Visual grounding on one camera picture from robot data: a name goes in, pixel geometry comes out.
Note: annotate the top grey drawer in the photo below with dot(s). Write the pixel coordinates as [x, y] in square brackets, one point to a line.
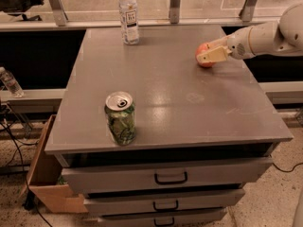
[101, 179]

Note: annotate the grey drawer cabinet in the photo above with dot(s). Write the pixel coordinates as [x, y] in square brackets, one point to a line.
[182, 113]

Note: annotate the green soda can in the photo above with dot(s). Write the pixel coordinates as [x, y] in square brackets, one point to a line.
[119, 109]

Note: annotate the metal window frame rail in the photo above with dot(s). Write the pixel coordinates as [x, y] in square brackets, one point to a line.
[158, 12]

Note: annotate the bottom grey drawer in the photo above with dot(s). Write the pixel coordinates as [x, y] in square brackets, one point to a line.
[162, 219]

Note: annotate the cardboard box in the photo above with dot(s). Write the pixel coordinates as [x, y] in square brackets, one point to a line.
[43, 180]

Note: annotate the small water bottle on ledge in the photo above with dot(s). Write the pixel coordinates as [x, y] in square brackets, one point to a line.
[11, 83]

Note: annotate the red apple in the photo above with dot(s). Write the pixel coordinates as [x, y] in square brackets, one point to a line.
[199, 53]

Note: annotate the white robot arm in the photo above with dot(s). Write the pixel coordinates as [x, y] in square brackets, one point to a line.
[278, 38]

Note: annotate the middle grey drawer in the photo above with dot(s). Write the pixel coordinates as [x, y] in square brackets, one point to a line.
[163, 202]

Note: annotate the clear water bottle on table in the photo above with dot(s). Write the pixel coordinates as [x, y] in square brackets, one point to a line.
[129, 21]

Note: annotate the grey drawer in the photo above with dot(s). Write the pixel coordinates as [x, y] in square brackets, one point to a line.
[162, 219]
[163, 202]
[101, 179]

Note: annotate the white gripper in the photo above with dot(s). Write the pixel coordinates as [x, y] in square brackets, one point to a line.
[239, 43]

